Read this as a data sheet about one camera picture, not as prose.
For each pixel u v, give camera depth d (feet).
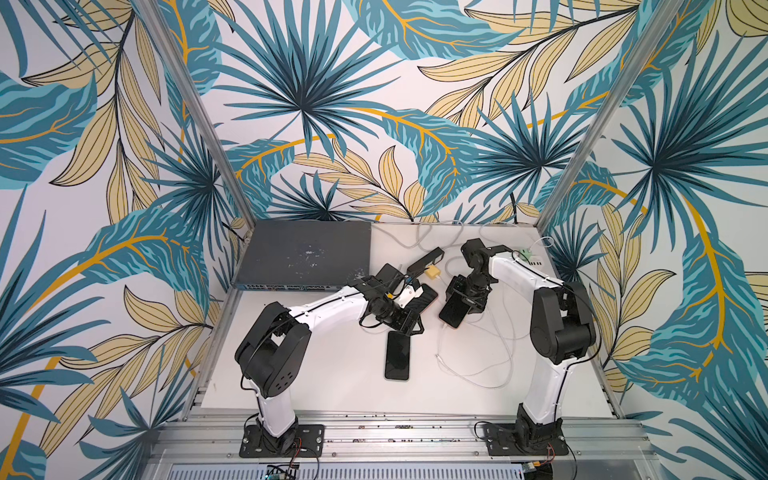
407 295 2.62
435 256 3.49
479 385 2.73
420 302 2.66
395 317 2.50
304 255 3.40
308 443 2.40
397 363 2.83
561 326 1.70
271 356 1.52
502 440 2.40
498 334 3.04
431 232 3.86
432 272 3.47
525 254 3.39
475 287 2.66
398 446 2.42
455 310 3.04
